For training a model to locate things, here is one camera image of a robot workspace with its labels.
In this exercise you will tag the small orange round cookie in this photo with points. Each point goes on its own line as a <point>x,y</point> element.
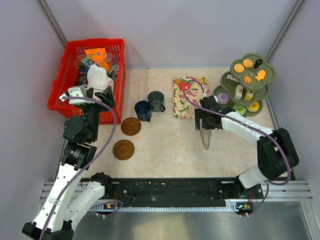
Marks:
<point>177,81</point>

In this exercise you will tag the black cylindrical can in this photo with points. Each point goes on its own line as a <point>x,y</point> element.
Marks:
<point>81,80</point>

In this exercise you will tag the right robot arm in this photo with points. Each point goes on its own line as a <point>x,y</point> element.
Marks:
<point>276,153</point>

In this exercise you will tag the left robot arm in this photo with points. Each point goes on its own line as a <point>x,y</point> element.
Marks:
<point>60,214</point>

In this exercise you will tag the white cloth bag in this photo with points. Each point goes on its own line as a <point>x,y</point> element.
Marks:
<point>98,80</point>

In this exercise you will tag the green frosted donut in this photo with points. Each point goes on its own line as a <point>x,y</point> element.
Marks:
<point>240,109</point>

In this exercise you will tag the white cream cake slice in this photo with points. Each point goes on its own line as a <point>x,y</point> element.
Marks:
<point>238,92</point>

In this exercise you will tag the stainless steel food tongs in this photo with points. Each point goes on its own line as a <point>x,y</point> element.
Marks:
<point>205,135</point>

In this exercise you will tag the orange dotted box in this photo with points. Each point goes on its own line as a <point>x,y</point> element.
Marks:
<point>98,56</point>

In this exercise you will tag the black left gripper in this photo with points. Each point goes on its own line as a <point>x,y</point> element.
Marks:
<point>107,97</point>

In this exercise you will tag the dark blue mug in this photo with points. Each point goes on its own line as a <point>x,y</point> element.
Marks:
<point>143,110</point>

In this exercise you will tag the round tan cracker biscuit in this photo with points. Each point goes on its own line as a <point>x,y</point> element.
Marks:
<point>238,68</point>

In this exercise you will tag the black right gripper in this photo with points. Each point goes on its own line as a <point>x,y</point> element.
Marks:
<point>201,114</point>

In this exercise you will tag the brown wooden coaster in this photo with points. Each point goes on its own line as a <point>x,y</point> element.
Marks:
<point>123,150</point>
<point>131,126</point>

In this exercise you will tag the purple frosted donut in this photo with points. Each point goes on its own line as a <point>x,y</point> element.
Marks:
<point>223,98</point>

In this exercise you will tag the green three-tier dessert stand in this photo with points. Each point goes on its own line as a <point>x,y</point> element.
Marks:
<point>260,89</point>

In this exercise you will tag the red plastic basket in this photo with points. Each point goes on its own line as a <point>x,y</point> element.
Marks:
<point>74,61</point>

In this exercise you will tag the red round donut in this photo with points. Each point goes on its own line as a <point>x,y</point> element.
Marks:
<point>184,86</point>

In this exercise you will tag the yellow frosted donut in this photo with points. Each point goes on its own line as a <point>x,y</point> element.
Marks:
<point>253,107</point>

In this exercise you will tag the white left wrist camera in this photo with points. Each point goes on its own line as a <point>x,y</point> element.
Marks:
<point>78,92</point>

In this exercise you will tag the chocolate cake slice with cherry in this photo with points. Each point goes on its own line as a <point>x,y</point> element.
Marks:
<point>232,81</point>

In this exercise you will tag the dark green mug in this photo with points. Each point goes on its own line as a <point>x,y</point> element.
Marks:
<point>156,99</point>

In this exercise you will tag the floral rectangular serving tray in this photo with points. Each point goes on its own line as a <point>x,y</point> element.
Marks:
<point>181,107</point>

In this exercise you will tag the yellow square cake piece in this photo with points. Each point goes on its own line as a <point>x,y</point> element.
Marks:
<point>248,95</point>

